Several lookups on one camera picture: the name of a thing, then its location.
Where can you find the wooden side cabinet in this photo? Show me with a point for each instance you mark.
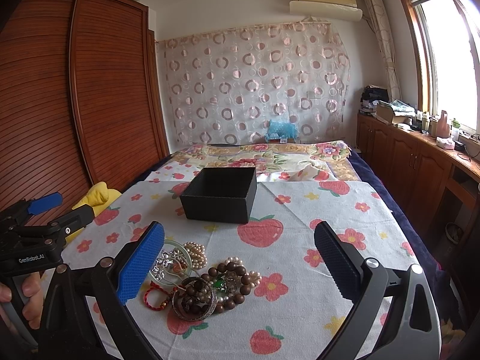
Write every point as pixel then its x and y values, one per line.
pixel 433 187

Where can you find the pink circle pattern curtain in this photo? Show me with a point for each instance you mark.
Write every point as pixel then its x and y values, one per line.
pixel 223 87

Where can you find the pink bottle on cabinet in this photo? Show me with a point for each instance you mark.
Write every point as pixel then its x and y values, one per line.
pixel 443 127

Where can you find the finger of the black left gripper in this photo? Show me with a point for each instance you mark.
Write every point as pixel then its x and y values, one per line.
pixel 75 220

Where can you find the stack of books and papers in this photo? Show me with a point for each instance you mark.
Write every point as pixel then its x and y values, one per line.
pixel 375 102

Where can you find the black cardboard jewelry box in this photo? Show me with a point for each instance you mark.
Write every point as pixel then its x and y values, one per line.
pixel 221 195

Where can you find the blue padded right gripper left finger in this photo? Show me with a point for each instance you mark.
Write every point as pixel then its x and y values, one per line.
pixel 118 280

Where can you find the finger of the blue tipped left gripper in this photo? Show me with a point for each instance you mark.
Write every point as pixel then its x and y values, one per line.
pixel 45 203

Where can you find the side window curtain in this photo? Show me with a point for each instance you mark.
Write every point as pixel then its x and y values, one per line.
pixel 382 29

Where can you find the blue plush toy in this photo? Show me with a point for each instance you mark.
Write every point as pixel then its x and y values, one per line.
pixel 281 131

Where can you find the window with wooden frame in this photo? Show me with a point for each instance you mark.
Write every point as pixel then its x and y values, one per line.
pixel 447 60

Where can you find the yellow plush toy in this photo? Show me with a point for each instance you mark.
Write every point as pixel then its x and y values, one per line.
pixel 100 198

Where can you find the jade green bangle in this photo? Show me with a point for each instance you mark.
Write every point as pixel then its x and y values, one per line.
pixel 170 245

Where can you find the brown wooden wardrobe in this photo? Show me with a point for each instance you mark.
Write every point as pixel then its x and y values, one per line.
pixel 80 98

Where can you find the carved dark metal bangle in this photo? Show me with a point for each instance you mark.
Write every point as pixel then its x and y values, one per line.
pixel 194 300

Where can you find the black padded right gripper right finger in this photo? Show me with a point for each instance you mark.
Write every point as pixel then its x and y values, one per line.
pixel 359 280

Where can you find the floral bed quilt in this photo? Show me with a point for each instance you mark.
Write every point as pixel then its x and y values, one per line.
pixel 273 162

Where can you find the white wall air conditioner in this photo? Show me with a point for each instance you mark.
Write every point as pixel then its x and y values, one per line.
pixel 328 9

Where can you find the silver chain jewelry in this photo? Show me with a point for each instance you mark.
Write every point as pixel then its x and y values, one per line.
pixel 170 265

